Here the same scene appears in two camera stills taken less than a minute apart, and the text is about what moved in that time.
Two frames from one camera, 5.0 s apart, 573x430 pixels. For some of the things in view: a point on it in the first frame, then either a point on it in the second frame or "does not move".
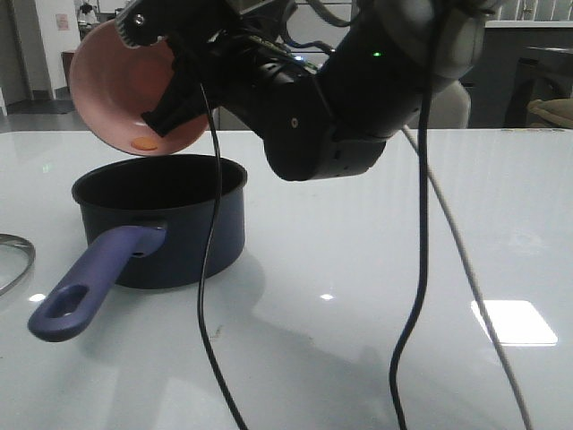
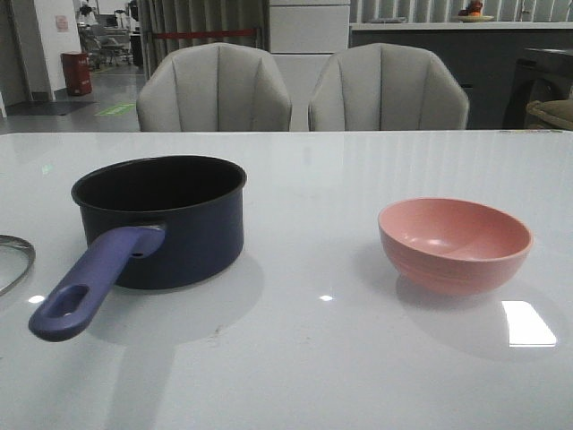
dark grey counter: [523, 61] does not move
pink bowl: [114, 83] to [449, 246]
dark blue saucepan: [148, 223] does not move
